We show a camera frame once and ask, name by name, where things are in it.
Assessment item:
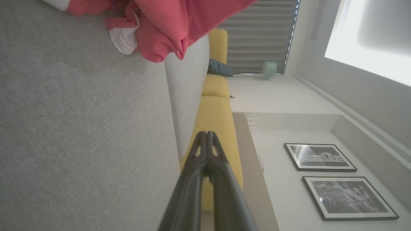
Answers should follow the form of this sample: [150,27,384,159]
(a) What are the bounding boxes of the grey sofa seat cushion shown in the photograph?
[164,34,211,161]

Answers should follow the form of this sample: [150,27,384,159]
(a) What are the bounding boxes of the grey pleated curtain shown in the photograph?
[217,0,300,75]

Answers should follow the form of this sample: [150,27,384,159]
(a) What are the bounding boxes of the yellow sofa back cushion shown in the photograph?
[179,96,243,213]
[201,74,231,102]
[208,29,229,65]

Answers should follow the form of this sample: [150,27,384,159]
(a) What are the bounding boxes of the beige wooden wall ledge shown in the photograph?
[232,112,280,231]

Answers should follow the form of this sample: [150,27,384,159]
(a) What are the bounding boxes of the red white striped shorts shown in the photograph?
[42,0,140,56]

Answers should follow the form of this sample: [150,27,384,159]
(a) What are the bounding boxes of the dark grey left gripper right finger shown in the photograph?
[207,131,258,231]

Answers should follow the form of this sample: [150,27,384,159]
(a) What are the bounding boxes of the teal throw pillow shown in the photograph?
[208,59,234,78]

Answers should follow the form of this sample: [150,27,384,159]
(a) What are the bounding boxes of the red basketball jersey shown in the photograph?
[125,0,258,63]

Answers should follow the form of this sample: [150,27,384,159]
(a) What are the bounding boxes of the black framed monochrome picture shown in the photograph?
[302,176,400,222]
[284,143,358,173]

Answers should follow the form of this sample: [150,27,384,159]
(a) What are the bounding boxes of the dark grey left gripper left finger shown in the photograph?
[157,131,208,231]

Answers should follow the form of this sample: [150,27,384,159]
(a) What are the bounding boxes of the grey fabric cushion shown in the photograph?
[0,0,181,231]

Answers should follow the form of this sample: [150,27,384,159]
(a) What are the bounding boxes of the mint green lamp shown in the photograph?
[262,61,277,79]

